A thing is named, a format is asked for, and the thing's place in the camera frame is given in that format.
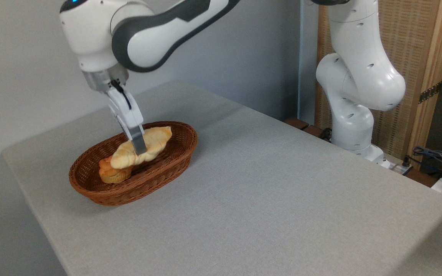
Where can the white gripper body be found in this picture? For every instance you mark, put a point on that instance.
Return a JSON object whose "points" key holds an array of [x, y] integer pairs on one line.
{"points": [[132, 115]]}

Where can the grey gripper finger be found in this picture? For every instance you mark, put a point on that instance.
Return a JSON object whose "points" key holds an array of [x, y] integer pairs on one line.
{"points": [[120, 120], [139, 143]]}

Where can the pale long croissant bread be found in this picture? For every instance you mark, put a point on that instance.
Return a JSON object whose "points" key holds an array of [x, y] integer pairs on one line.
{"points": [[155, 138]]}

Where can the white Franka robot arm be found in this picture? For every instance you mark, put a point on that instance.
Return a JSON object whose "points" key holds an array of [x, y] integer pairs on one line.
{"points": [[359, 76]]}

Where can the round orange bread roll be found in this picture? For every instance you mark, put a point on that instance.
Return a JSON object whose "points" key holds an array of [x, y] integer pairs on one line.
{"points": [[113, 176]]}

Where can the brown wicker basket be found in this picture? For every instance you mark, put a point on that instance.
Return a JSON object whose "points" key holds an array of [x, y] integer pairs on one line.
{"points": [[102, 195]]}

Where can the black plug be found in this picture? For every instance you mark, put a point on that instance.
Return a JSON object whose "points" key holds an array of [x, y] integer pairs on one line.
{"points": [[406, 161]]}

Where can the metal screen hinge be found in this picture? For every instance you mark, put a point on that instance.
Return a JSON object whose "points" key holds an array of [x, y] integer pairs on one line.
{"points": [[430, 92]]}

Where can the rattan screen with wooden frame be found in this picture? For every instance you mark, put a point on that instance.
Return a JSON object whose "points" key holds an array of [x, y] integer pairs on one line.
{"points": [[409, 38]]}

